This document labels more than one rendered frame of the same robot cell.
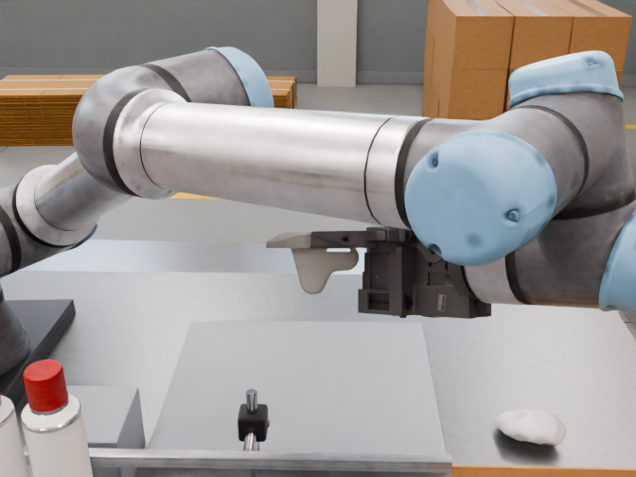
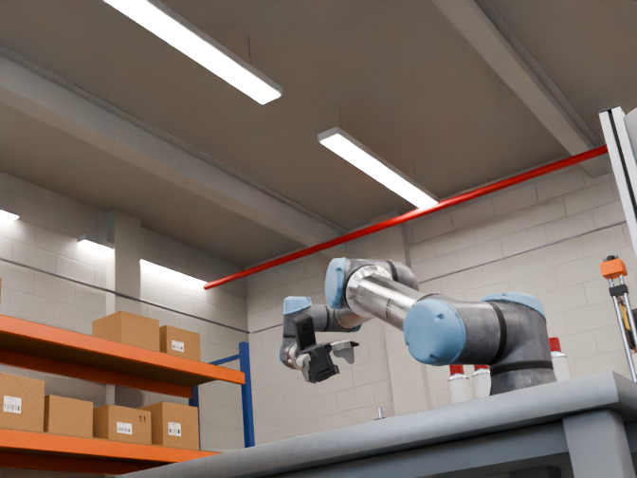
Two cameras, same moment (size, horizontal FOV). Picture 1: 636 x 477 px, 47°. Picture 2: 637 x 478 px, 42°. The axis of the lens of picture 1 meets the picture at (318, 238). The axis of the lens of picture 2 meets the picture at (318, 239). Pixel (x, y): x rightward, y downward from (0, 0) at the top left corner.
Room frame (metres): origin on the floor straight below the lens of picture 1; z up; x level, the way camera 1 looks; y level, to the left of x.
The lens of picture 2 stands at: (2.37, 0.93, 0.62)
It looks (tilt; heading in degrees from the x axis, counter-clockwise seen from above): 23 degrees up; 209
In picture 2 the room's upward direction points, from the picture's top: 6 degrees counter-clockwise
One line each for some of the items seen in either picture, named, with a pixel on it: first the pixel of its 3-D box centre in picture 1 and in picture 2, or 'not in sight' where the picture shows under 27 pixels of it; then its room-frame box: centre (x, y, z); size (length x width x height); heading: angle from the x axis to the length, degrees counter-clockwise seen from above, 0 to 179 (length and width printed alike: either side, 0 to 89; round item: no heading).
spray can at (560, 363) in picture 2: not in sight; (560, 383); (0.53, 0.47, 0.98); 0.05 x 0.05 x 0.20
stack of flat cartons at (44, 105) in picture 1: (48, 109); not in sight; (4.57, 1.71, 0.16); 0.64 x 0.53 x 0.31; 92
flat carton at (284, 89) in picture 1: (247, 98); not in sight; (5.01, 0.49, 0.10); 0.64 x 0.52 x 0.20; 84
